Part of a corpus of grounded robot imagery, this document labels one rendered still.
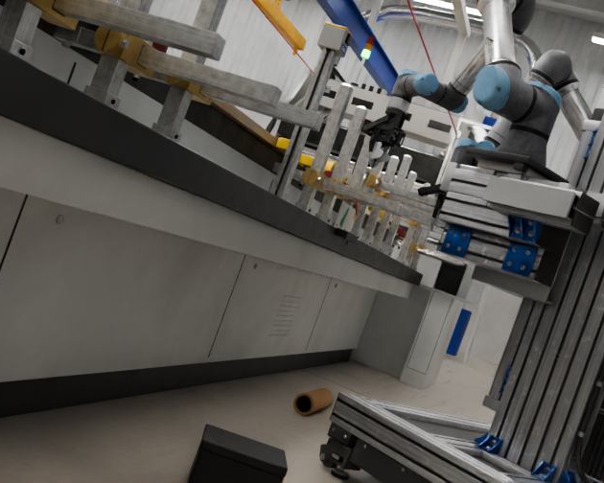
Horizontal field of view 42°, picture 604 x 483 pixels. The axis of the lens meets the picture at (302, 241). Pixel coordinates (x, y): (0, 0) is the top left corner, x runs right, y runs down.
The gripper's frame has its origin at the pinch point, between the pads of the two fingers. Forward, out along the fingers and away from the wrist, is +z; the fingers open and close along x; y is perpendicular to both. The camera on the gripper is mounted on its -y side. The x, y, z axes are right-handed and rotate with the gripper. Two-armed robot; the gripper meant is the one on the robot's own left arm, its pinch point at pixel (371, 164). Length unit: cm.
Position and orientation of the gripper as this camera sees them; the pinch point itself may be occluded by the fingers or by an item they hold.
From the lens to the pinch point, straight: 281.3
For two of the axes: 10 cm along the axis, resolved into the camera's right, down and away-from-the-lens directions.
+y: 6.5, 1.9, -7.4
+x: 6.7, 3.1, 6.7
